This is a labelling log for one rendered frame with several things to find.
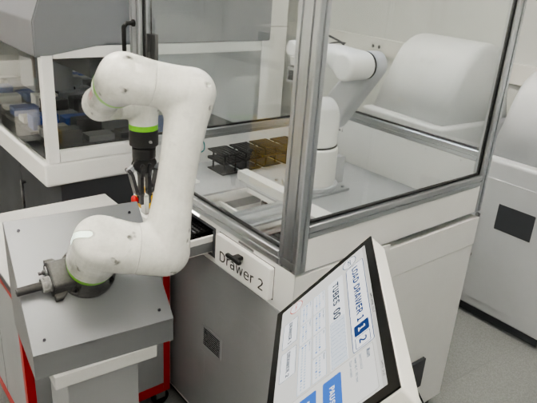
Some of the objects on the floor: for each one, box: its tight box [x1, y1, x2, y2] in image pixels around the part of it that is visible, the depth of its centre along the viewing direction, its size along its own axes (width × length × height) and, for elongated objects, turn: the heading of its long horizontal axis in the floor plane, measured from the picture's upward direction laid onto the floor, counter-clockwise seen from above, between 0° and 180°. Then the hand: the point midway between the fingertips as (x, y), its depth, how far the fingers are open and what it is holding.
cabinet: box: [139, 207, 472, 403], centre depth 248 cm, size 95×103×80 cm
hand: (145, 203), depth 193 cm, fingers closed
